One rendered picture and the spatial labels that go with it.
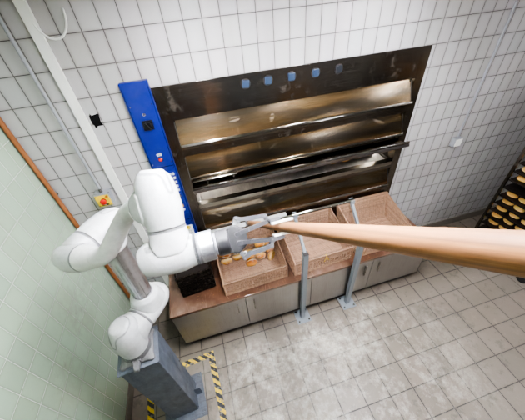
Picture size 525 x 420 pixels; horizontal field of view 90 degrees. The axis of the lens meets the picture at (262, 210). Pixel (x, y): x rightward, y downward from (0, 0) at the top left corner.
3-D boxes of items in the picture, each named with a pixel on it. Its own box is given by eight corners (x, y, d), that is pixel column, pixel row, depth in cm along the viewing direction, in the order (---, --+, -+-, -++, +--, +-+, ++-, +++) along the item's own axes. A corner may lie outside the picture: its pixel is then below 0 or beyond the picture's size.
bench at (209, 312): (185, 297, 286) (168, 264, 248) (382, 242, 325) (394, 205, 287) (188, 350, 244) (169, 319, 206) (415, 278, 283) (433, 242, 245)
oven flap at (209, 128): (181, 147, 181) (173, 117, 175) (408, 104, 210) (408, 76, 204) (181, 148, 177) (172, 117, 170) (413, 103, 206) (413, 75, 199)
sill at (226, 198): (198, 204, 223) (197, 201, 220) (387, 162, 252) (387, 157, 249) (199, 209, 218) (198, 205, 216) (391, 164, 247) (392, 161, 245)
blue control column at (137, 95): (190, 194, 430) (141, 39, 290) (200, 192, 433) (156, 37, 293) (202, 295, 286) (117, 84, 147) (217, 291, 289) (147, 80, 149)
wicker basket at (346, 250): (275, 238, 263) (274, 218, 245) (327, 223, 273) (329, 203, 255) (294, 277, 227) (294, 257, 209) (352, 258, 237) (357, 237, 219)
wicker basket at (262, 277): (215, 254, 253) (209, 234, 235) (271, 238, 263) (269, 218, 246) (225, 297, 217) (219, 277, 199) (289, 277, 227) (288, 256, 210)
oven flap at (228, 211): (206, 228, 232) (200, 207, 225) (386, 184, 261) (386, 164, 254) (206, 230, 228) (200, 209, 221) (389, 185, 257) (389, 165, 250)
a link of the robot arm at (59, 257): (56, 257, 90) (87, 229, 99) (32, 257, 99) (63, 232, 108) (84, 281, 97) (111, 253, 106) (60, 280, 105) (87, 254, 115)
